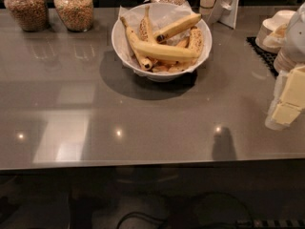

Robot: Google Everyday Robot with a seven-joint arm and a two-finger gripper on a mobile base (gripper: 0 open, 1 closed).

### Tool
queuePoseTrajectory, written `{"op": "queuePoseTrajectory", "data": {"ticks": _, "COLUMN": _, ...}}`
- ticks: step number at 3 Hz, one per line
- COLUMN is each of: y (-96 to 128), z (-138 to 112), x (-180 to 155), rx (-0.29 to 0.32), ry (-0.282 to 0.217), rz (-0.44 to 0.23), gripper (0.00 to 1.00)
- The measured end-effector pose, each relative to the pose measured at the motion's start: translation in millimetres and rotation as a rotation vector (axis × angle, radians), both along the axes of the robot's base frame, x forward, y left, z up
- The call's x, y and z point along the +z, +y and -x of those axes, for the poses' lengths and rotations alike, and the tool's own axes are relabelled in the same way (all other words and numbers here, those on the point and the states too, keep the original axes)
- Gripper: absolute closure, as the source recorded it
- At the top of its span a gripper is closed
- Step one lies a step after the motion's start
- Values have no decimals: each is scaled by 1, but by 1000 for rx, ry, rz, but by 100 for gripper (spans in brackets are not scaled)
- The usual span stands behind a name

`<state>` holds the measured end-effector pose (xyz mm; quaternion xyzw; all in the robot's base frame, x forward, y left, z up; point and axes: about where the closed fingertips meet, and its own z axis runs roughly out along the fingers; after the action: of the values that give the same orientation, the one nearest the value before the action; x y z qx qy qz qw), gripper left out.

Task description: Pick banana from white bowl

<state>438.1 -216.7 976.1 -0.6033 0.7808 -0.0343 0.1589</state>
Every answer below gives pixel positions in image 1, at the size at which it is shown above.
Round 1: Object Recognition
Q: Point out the left spotted banana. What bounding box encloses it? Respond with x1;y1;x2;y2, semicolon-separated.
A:
120;16;153;71

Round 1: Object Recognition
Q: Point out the black floor cable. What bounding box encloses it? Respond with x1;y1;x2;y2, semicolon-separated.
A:
114;211;170;229

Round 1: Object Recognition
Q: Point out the left glass cereal jar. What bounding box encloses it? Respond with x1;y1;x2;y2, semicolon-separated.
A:
4;0;49;31

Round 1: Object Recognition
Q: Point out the black rubber mat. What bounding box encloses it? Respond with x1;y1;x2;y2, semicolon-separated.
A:
246;36;278;78

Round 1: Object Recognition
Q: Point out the upright spotted banana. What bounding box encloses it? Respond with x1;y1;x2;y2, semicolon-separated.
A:
139;6;155;43

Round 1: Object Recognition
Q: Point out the white card stand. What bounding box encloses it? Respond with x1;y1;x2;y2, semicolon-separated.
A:
207;0;239;30

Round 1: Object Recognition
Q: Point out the rear paper bowl stack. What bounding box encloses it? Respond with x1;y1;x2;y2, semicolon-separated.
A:
255;10;295;53

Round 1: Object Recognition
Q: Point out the white bowl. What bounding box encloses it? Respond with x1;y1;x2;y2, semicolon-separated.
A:
111;2;214;83

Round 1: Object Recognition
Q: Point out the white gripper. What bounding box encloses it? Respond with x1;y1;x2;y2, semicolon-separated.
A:
265;66;305;131

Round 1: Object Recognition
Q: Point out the paper bowl stack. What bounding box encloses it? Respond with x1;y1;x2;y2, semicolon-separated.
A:
274;48;296;73
255;10;295;53

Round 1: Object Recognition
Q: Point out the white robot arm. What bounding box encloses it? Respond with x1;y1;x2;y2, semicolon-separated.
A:
265;4;305;131

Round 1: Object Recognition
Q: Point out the front paper bowl stack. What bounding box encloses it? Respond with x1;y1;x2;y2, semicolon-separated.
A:
274;48;296;73

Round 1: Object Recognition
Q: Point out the top yellow banana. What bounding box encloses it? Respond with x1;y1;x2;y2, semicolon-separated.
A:
153;13;201;43

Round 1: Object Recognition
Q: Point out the long yellow banana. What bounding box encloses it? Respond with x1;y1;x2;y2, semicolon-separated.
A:
134;41;199;62

